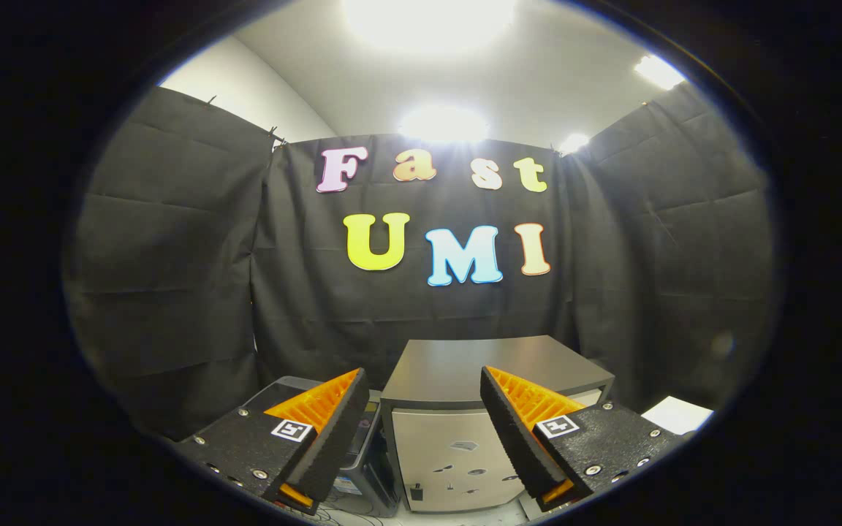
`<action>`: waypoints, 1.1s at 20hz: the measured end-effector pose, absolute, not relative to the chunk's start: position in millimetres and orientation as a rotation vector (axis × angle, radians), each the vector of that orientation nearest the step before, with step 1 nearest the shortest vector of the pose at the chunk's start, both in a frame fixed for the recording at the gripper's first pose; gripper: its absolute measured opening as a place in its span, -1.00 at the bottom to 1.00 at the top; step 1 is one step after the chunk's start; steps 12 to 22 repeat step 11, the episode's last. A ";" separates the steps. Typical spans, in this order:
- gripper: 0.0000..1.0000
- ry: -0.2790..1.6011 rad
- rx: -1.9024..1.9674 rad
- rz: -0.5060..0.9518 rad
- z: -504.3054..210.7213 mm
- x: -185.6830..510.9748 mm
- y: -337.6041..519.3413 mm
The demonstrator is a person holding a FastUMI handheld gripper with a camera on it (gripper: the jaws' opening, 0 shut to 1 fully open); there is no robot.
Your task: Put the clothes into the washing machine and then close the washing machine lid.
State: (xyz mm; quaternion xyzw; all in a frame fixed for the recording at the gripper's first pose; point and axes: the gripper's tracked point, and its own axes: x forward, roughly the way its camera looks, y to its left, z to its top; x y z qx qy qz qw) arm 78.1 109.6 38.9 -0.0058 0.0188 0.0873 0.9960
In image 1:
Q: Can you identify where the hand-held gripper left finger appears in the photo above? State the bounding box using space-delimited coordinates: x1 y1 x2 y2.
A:
176 367 369 514

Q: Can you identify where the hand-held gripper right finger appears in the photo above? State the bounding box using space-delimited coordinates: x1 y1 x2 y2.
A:
480 366 685 512

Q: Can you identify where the dark grey washing machine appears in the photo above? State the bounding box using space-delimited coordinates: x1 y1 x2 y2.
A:
242 376 401 517

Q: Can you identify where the grey cabinet with dark top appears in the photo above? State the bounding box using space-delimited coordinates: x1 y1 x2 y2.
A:
381 336 615 512

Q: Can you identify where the black backdrop cloth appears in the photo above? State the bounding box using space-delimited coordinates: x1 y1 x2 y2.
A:
63 80 784 439

